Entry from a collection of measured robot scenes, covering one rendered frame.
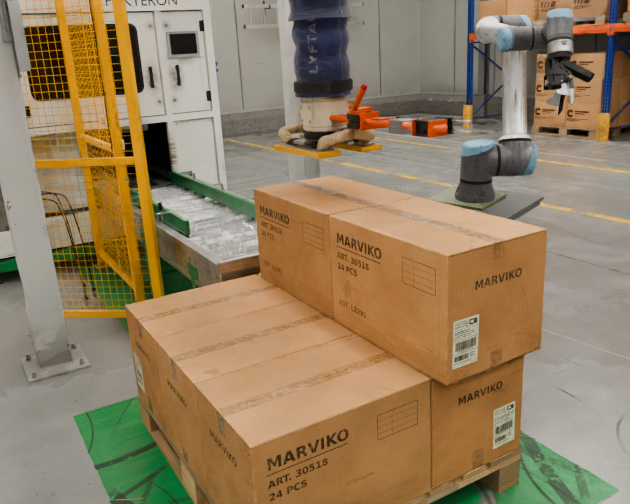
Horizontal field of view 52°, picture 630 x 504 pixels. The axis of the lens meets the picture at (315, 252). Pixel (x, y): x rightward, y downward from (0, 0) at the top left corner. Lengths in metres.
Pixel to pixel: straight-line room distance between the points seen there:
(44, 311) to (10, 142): 0.84
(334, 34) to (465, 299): 1.10
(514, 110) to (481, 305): 1.43
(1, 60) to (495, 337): 2.42
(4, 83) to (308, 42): 1.49
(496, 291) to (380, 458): 0.59
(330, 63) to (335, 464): 1.39
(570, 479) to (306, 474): 1.08
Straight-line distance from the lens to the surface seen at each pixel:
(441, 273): 1.81
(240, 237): 3.55
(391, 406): 1.91
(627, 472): 2.66
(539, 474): 2.56
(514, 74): 3.19
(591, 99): 10.49
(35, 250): 3.40
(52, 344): 3.56
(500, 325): 2.01
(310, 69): 2.43
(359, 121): 2.29
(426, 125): 2.03
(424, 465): 2.12
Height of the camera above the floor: 1.50
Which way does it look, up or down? 18 degrees down
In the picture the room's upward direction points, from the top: 3 degrees counter-clockwise
